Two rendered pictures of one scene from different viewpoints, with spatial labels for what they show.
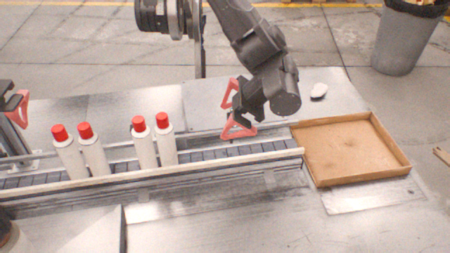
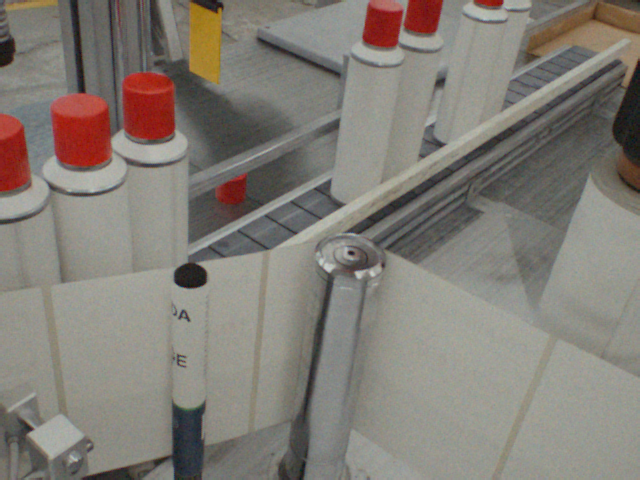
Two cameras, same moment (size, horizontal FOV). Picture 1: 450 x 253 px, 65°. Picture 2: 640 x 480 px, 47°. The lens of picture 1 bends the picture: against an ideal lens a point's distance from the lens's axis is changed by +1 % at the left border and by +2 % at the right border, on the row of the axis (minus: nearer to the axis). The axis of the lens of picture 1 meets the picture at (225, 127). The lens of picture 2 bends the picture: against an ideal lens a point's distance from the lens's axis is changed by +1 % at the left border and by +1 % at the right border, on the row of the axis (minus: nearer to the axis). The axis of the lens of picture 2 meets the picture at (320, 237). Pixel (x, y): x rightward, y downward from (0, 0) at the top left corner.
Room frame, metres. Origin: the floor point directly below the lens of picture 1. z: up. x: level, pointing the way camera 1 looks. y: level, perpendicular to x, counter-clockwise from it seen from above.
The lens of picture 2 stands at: (0.19, 0.90, 1.29)
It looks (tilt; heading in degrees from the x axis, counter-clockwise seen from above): 36 degrees down; 316
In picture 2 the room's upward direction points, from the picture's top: 8 degrees clockwise
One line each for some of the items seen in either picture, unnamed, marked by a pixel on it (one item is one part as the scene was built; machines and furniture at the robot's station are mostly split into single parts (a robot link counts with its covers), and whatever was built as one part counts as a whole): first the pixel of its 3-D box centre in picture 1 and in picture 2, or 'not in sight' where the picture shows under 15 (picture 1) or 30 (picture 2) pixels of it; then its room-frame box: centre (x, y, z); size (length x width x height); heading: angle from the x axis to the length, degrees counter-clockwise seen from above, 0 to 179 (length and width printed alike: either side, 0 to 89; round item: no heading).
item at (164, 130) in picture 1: (166, 142); (496, 48); (0.68, 0.17, 0.98); 0.05 x 0.05 x 0.20
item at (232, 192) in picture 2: not in sight; (231, 183); (0.76, 0.49, 0.85); 0.03 x 0.03 x 0.03
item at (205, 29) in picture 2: not in sight; (205, 38); (0.61, 0.63, 1.09); 0.03 x 0.01 x 0.06; 11
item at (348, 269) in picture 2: not in sight; (329, 377); (0.39, 0.68, 0.97); 0.05 x 0.05 x 0.19
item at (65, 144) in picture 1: (69, 154); (368, 109); (0.64, 0.43, 0.98); 0.05 x 0.05 x 0.20
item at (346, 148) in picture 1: (346, 146); (628, 46); (0.79, -0.40, 0.85); 0.30 x 0.26 x 0.04; 101
